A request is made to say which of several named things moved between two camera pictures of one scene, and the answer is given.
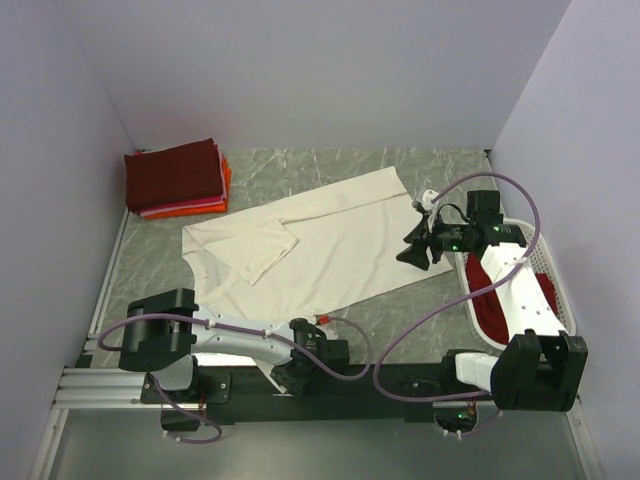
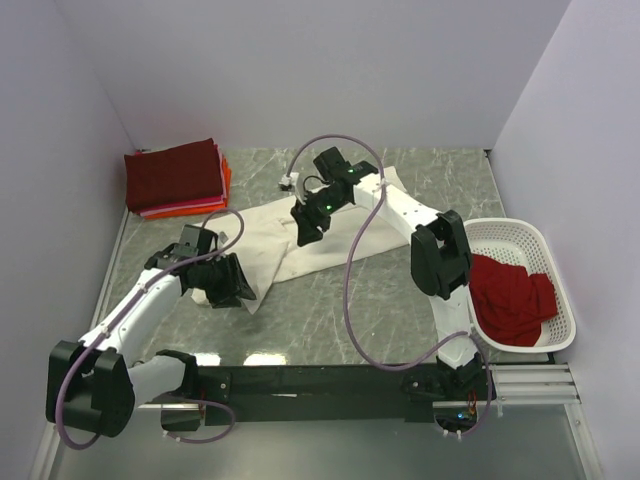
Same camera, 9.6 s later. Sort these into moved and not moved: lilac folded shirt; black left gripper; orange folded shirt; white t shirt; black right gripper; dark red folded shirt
Moved: black right gripper; black left gripper; white t shirt
Not moved: dark red folded shirt; lilac folded shirt; orange folded shirt
